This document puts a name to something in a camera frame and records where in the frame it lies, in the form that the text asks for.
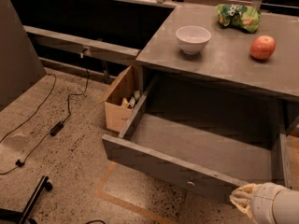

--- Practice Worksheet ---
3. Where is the grey top drawer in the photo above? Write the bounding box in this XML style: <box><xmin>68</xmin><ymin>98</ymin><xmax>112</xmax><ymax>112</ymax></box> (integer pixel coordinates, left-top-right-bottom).
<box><xmin>103</xmin><ymin>76</ymin><xmax>292</xmax><ymax>202</ymax></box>

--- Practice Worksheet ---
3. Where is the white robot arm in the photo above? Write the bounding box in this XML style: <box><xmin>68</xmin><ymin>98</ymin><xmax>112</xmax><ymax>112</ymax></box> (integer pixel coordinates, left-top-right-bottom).
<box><xmin>230</xmin><ymin>183</ymin><xmax>299</xmax><ymax>224</ymax></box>

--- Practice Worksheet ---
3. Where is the grey drawer cabinet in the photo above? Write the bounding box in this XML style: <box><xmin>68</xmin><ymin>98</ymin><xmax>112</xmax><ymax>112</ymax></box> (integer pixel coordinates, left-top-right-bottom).
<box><xmin>136</xmin><ymin>4</ymin><xmax>299</xmax><ymax>134</ymax></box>

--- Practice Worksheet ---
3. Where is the red apple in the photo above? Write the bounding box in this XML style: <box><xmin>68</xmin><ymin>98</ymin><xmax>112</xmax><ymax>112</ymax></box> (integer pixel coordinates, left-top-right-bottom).
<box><xmin>249</xmin><ymin>35</ymin><xmax>276</xmax><ymax>61</ymax></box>

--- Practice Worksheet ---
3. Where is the cardboard box with items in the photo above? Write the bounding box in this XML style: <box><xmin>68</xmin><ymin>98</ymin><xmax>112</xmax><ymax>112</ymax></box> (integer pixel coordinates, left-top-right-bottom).
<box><xmin>104</xmin><ymin>65</ymin><xmax>141</xmax><ymax>133</ymax></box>

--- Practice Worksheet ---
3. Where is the white ceramic bowl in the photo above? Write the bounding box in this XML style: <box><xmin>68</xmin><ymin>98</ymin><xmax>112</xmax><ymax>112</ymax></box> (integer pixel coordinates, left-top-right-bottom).
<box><xmin>176</xmin><ymin>26</ymin><xmax>211</xmax><ymax>54</ymax></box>

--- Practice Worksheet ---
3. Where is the green chip bag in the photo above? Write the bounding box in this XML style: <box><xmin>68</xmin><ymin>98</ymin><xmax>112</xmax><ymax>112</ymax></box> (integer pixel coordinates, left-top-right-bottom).
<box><xmin>216</xmin><ymin>4</ymin><xmax>261</xmax><ymax>33</ymax></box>

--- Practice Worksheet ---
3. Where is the black chair base leg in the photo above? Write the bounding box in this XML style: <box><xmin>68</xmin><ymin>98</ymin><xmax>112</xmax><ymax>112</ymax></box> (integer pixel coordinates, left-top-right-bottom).
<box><xmin>0</xmin><ymin>175</ymin><xmax>53</xmax><ymax>224</ymax></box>

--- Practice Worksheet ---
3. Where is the black power adapter cable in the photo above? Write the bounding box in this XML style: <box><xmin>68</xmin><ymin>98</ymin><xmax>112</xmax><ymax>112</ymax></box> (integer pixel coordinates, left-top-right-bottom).
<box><xmin>0</xmin><ymin>45</ymin><xmax>92</xmax><ymax>175</ymax></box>

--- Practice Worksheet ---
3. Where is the grey metal rail beam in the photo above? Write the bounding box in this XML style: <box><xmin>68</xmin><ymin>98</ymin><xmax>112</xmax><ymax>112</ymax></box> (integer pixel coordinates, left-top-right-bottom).
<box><xmin>23</xmin><ymin>25</ymin><xmax>140</xmax><ymax>66</ymax></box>

